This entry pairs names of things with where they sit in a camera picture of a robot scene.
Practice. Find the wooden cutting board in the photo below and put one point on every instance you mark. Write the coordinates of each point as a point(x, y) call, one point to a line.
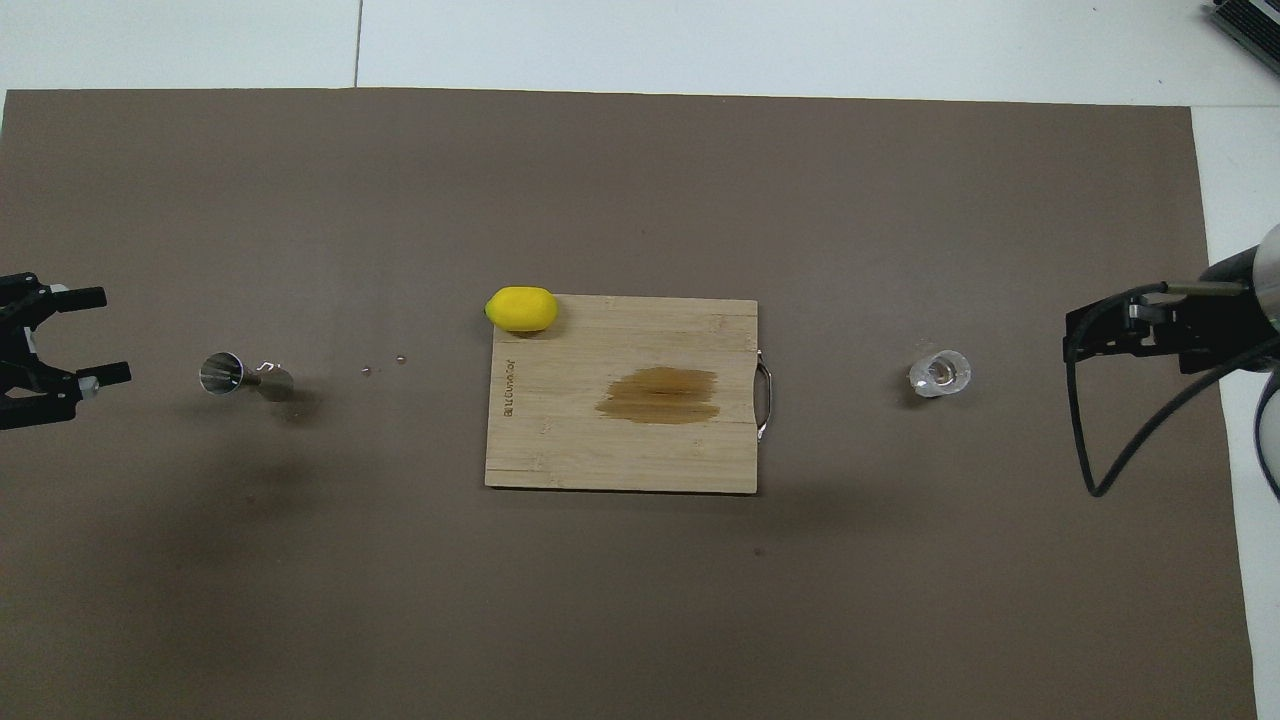
point(600, 450)

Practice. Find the steel double jigger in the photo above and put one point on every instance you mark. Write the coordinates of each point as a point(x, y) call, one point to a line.
point(222, 373)

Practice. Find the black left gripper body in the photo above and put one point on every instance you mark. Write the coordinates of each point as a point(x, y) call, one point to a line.
point(12, 345)

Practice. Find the yellow lemon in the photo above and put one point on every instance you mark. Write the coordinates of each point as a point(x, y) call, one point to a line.
point(521, 309)

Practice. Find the brown table mat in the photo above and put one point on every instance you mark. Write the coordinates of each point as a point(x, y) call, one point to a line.
point(640, 620)

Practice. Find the grey ribbed device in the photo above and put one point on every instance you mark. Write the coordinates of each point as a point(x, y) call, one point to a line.
point(1250, 25)

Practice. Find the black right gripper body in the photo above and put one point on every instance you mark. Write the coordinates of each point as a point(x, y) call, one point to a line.
point(1215, 315)

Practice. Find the clear glass cup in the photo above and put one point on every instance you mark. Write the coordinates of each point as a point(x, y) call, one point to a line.
point(940, 374)

